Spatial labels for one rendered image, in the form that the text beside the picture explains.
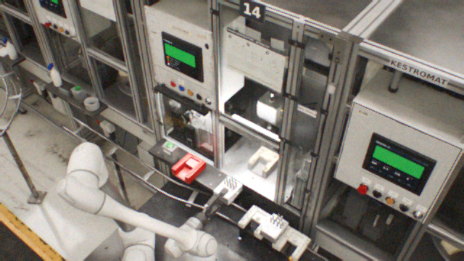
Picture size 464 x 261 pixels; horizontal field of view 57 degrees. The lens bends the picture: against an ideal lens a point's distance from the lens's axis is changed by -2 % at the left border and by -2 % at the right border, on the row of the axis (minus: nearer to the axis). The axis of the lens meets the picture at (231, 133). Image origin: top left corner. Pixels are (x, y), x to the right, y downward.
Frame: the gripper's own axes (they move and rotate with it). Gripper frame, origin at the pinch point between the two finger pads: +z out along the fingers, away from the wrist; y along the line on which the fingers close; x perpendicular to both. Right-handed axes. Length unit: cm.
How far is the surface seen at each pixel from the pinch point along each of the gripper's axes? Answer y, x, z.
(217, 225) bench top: -35.5, 5.8, 1.2
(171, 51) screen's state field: 61, 44, 19
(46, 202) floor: -103, 159, -33
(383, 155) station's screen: 59, -66, 19
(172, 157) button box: -6.4, 43.4, 7.7
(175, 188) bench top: -36, 44, 7
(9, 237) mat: -101, 154, -71
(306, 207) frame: -3.6, -37.8, 21.7
